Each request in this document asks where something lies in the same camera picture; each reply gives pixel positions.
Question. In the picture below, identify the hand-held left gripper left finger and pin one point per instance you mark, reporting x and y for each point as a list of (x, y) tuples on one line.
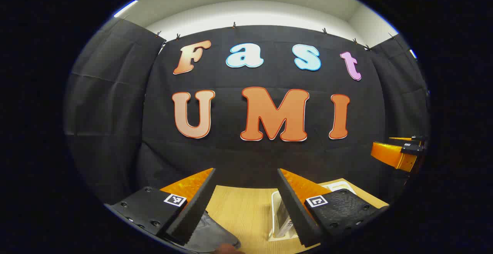
[(195, 209)]

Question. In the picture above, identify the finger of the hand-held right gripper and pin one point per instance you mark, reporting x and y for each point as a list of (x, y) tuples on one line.
[(402, 138), (389, 154)]

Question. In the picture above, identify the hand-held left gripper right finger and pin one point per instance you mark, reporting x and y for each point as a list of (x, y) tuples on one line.
[(296, 215)]

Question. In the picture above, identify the grey schoolbag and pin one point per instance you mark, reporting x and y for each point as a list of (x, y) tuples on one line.
[(212, 234)]

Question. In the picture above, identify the cream plastic bookshelf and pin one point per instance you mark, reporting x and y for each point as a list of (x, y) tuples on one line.
[(339, 186)]

